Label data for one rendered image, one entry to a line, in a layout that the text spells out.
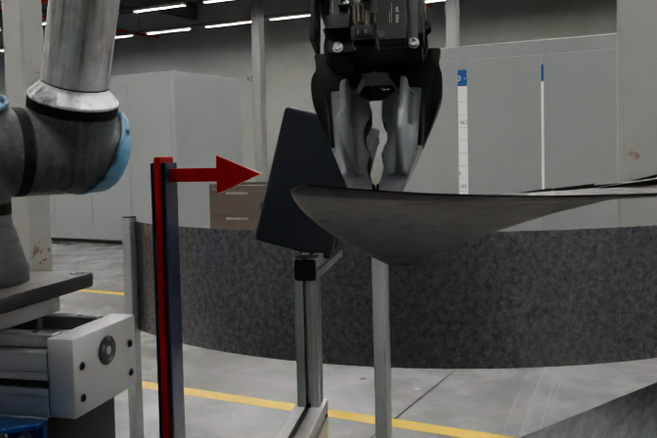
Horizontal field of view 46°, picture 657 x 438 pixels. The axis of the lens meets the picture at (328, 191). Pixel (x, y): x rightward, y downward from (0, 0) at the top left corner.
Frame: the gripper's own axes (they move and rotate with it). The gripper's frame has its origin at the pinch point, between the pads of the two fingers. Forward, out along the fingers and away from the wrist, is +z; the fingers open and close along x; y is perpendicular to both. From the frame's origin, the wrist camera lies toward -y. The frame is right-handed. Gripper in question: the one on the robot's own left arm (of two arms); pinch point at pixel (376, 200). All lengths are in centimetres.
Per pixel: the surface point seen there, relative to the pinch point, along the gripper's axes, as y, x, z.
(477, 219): -1.8, 6.7, 1.0
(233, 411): -313, -98, 23
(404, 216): 2.5, 2.0, 1.7
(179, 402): 1.3, -12.6, 13.3
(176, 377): 2.1, -12.6, 11.8
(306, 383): -53, -15, 12
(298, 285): -48, -15, -1
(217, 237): -188, -70, -35
